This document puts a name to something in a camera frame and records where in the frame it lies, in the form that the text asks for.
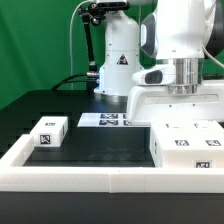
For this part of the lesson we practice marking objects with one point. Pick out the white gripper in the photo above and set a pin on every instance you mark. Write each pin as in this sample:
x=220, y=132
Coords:
x=148, y=103

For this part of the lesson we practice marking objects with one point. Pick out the white cabinet body box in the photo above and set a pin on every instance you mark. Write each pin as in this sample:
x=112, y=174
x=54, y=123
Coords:
x=189, y=158

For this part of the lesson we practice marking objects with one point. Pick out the small white cabinet top block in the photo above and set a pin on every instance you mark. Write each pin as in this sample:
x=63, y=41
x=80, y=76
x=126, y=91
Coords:
x=50, y=131

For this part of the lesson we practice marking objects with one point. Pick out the white cabinet door panel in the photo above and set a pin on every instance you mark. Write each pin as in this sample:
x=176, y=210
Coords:
x=207, y=135
x=167, y=137

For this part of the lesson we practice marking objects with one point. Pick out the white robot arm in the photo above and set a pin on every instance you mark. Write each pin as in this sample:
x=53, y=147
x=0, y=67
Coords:
x=178, y=32

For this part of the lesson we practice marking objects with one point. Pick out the white U-shaped fence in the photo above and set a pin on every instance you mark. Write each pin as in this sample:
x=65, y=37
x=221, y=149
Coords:
x=16, y=176

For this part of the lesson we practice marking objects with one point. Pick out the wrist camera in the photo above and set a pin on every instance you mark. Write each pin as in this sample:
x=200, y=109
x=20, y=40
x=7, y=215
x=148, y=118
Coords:
x=160, y=74

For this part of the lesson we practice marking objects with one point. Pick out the white marker base plate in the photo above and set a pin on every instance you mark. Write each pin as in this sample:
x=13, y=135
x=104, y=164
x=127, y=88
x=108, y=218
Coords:
x=103, y=120

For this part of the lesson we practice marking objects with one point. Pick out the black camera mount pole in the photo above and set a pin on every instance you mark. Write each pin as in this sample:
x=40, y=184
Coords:
x=90, y=17

